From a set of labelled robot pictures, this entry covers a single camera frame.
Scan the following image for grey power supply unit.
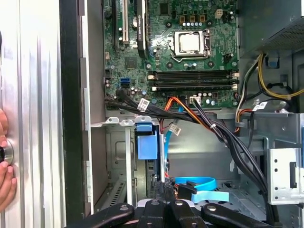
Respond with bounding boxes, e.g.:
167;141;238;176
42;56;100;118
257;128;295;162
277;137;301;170
238;0;304;57

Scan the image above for black wire bundle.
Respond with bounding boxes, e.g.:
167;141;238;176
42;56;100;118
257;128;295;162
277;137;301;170
104;90;279;228

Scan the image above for silver CPU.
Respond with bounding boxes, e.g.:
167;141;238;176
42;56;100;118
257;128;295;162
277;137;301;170
178;32;202;53

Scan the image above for hard disk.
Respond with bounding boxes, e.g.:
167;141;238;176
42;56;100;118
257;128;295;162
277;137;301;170
134;115;168;188

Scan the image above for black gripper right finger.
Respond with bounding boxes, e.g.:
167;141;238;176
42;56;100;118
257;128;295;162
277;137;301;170
167;179;271;228

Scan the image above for orange wires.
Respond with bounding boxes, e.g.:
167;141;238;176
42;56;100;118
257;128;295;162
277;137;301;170
163;96;214;130

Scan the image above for CPU socket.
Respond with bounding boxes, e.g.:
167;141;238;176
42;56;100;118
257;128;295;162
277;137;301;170
170;28;213;63

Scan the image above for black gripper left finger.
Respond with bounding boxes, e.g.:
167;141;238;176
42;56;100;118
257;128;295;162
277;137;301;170
65;181;170;228

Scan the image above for bare person hand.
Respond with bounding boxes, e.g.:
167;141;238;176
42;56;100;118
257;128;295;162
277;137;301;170
0;109;19;213

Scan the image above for yellow wires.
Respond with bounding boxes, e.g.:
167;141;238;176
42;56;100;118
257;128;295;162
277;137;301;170
257;53;304;100

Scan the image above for green motherboard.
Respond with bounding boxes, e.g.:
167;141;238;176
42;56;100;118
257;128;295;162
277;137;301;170
103;0;240;113

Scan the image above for metal drive cage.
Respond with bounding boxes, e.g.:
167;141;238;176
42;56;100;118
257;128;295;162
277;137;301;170
234;111;304;228

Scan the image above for black PC case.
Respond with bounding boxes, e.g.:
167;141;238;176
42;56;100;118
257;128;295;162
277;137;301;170
59;0;304;228

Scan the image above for black RAM slot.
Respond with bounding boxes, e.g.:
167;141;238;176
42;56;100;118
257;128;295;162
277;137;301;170
151;80;239;93
148;70;239;81

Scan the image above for black graphics card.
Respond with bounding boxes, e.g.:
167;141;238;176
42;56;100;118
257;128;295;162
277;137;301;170
134;0;151;59

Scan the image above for blue data wire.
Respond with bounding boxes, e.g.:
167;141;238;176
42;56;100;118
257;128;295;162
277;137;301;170
165;104;230;203

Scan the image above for black expansion slot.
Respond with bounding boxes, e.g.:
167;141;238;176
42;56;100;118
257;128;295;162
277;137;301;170
113;0;120;49

